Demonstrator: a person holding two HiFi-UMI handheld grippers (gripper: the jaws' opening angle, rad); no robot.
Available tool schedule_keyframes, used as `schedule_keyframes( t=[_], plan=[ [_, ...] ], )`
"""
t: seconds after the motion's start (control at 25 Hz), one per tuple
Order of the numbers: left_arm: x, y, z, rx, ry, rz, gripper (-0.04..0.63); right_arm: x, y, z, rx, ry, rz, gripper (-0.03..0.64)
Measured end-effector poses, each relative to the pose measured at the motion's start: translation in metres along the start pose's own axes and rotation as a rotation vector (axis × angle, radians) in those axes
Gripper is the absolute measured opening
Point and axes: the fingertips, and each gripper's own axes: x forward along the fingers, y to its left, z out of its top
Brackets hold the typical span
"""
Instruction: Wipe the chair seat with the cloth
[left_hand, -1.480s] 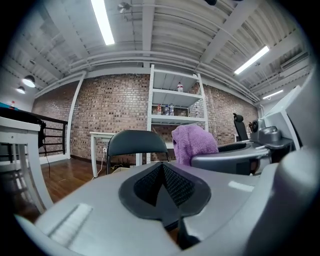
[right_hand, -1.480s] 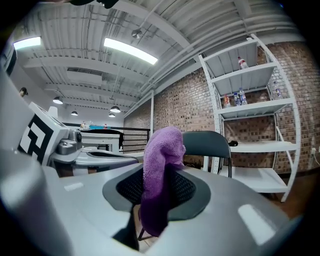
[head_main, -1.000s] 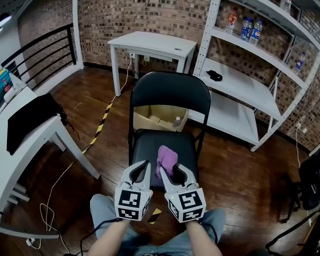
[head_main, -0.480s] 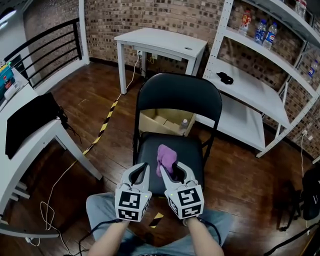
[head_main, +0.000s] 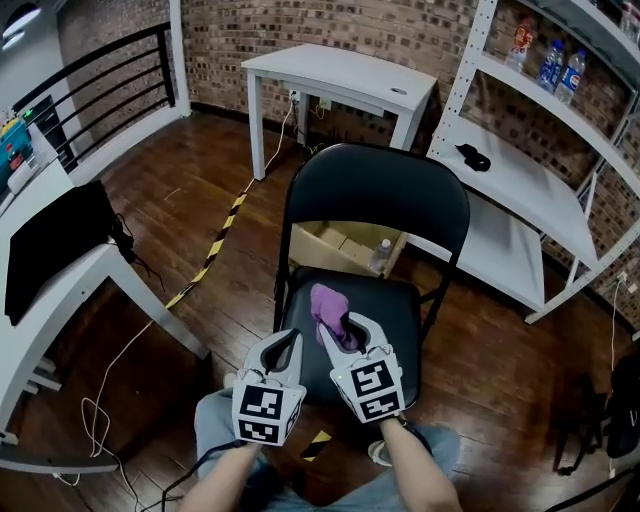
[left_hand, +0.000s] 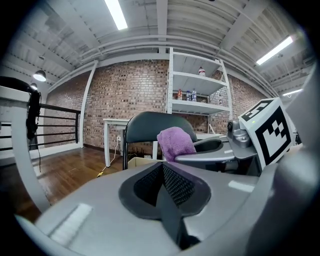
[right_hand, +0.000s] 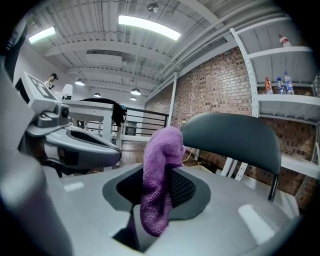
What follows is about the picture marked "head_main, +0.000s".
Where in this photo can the clear plastic bottle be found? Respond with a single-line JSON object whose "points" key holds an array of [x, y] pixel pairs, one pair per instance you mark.
{"points": [[380, 257]]}

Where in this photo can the person's left leg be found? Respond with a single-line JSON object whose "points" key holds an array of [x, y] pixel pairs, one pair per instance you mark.
{"points": [[215, 420]]}

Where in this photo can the white plastic device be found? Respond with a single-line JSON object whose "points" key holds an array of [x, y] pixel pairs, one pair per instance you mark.
{"points": [[21, 177]]}

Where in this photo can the person's leg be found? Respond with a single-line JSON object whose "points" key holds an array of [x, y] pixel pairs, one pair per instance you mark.
{"points": [[445, 445], [215, 420]]}

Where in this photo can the open cardboard box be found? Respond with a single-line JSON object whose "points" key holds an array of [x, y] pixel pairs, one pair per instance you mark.
{"points": [[325, 245]]}

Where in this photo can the person's left white shoe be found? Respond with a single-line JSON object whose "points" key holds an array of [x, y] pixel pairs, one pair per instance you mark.
{"points": [[229, 380]]}

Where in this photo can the blue label plastic bottle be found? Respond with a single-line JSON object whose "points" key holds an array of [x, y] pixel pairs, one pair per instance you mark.
{"points": [[551, 67], [570, 77]]}

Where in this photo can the person's left forearm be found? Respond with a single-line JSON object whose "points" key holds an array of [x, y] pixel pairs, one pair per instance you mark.
{"points": [[225, 480]]}

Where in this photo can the teal box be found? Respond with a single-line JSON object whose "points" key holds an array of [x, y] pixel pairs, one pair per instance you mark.
{"points": [[12, 145]]}

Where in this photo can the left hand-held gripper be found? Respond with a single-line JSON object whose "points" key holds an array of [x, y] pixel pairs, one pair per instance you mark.
{"points": [[260, 405]]}

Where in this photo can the black metal stand legs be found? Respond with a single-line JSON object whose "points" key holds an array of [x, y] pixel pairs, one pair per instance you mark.
{"points": [[595, 492]]}

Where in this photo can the white metal shelf rack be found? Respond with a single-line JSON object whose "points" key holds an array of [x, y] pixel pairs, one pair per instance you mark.
{"points": [[520, 175]]}

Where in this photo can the person's white shoe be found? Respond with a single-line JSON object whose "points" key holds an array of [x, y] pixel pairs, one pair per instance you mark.
{"points": [[229, 380], [379, 454]]}

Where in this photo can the person's right leg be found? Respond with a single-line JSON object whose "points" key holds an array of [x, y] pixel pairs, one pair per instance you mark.
{"points": [[445, 445]]}

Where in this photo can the short yellow black tape strip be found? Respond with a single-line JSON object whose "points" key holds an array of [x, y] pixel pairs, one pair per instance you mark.
{"points": [[316, 445]]}

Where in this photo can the black fabric bag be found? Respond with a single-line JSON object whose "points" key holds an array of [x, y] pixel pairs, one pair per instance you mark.
{"points": [[55, 245]]}

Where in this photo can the black electronic box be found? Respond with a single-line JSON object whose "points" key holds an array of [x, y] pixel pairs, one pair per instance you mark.
{"points": [[50, 130]]}

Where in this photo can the red label plastic bottle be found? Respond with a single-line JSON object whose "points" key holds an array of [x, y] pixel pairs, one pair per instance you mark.
{"points": [[519, 47]]}

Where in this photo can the purple cloth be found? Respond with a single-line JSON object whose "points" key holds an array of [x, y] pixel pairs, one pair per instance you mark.
{"points": [[327, 305]]}

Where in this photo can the small white table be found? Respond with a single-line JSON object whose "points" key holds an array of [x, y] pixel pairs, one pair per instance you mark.
{"points": [[340, 70]]}

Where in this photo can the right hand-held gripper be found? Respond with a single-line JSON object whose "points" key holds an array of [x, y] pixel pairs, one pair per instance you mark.
{"points": [[372, 380]]}

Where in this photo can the white desk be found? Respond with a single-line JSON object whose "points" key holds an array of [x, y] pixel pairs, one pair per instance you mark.
{"points": [[75, 285]]}

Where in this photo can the long yellow black floor tape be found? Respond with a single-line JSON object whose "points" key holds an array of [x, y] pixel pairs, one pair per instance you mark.
{"points": [[220, 240]]}

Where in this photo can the black folding chair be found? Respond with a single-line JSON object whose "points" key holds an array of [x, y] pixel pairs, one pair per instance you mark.
{"points": [[375, 185]]}

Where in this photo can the black metal railing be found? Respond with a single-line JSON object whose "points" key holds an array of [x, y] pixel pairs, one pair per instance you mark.
{"points": [[167, 65]]}

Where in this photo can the white steel column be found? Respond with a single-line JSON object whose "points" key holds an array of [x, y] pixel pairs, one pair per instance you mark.
{"points": [[180, 50]]}

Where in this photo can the black backpack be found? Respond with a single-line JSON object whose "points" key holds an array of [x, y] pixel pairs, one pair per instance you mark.
{"points": [[625, 405]]}

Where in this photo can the person's right forearm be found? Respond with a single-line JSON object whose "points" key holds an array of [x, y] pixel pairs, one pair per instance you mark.
{"points": [[420, 470]]}

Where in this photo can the person's right white shoe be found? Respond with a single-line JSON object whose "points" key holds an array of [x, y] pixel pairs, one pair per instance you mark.
{"points": [[379, 454]]}

